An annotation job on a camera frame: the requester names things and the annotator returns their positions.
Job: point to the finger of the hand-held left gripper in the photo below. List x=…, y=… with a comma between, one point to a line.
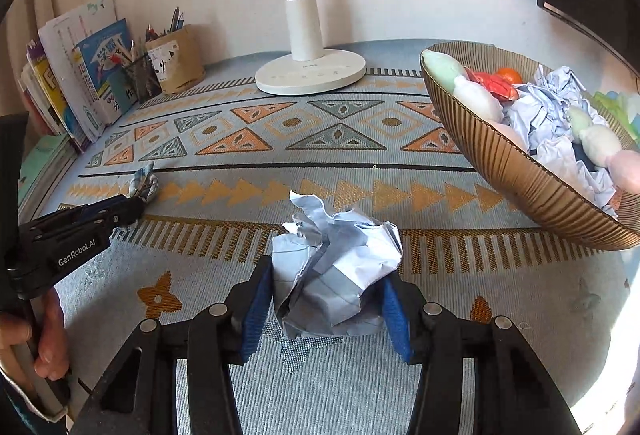
x=120, y=212

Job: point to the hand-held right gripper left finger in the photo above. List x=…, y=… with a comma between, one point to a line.
x=255, y=315

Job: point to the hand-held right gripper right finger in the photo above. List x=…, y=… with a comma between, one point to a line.
x=397, y=320

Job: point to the gold ribbed bowl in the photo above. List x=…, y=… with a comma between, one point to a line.
x=500, y=175

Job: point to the large three-ball plush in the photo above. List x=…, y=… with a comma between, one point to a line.
x=470, y=97

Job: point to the orange snack packet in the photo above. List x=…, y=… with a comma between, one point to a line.
x=492, y=85

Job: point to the orange mandarin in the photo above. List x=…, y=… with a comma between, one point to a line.
x=510, y=76

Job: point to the person's left forearm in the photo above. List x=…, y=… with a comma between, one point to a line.
x=20, y=415

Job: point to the person's left hand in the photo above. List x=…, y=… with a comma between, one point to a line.
x=52, y=340

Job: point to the green flat book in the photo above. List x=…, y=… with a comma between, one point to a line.
x=42, y=170

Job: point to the dark teal book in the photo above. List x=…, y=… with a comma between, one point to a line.
x=122, y=100

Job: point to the black mesh pen holder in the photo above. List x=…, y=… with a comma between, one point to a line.
x=142, y=82

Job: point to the row of upright books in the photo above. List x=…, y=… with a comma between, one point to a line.
x=47, y=100

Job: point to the blue cover book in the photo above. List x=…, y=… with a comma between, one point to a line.
x=100, y=60

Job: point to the bunch of pencils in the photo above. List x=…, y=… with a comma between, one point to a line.
x=132, y=52

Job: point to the brown paper pen holder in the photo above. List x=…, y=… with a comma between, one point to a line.
x=177, y=60

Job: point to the bunch of pens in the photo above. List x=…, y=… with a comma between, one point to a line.
x=175, y=22

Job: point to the beige curtain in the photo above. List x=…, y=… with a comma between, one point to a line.
x=35, y=5

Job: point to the white desk lamp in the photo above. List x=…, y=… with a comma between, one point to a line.
x=305, y=45

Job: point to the light green object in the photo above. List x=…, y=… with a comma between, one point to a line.
x=620, y=110

